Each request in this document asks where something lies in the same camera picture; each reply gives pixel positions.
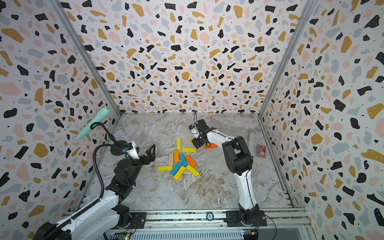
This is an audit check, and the orange block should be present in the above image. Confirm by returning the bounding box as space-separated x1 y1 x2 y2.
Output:
205 143 218 150

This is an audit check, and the orange block diagonal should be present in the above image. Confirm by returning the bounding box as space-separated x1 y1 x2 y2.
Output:
186 156 197 168

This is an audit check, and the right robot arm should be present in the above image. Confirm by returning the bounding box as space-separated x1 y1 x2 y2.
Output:
189 119 260 226

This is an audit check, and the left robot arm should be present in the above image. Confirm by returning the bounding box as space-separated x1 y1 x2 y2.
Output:
34 142 156 240

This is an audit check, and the beige wooden block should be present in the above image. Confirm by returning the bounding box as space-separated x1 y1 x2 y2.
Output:
168 153 174 166

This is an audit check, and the yellow block left horizontal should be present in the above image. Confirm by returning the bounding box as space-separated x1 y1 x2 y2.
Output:
158 166 173 172

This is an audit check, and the orange block vertical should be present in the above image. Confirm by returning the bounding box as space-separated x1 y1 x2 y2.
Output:
174 150 180 163

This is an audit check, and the yellow block top vertical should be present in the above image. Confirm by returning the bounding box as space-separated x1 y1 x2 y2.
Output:
177 139 182 151

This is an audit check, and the black microphone stand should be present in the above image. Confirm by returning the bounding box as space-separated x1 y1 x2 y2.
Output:
91 122 127 156

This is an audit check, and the teal block lower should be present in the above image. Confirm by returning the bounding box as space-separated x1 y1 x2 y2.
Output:
170 162 183 176

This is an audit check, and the teal block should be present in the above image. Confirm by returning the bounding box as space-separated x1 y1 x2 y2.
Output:
170 162 183 176
179 154 189 168

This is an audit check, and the teal block upper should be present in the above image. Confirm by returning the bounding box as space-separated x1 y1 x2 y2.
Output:
179 154 189 168

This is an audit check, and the yellow block bottom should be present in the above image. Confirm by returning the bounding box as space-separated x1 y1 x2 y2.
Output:
174 166 186 181

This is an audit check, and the glitter filled clear tube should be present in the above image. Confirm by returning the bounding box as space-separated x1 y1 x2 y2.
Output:
248 130 256 157

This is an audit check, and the mint green microphone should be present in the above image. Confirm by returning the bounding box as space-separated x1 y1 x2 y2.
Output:
77 107 111 140

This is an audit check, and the red playing card box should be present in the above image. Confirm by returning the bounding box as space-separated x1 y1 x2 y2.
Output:
257 144 267 158

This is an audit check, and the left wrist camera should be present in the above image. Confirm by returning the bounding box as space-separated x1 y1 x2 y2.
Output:
123 141 140 160

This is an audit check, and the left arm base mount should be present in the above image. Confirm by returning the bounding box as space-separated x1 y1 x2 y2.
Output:
116 212 147 230

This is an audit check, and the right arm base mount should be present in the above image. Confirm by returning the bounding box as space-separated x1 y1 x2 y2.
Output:
224 210 267 228

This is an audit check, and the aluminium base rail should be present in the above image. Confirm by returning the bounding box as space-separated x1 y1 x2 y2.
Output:
55 208 314 240

